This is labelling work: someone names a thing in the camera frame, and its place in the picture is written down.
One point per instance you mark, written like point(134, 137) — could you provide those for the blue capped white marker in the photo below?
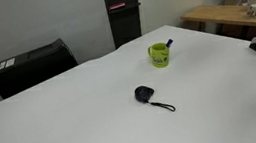
point(169, 42)

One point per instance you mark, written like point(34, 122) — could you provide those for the yellow-green printed mug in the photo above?
point(159, 57)

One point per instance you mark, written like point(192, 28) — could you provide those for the light wooden side table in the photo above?
point(220, 13)

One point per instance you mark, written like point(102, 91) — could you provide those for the pink flat item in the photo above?
point(117, 6)

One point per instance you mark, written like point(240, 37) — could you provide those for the tall black cabinet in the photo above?
point(124, 24)

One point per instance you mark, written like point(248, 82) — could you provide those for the black computer tower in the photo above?
point(30, 69)

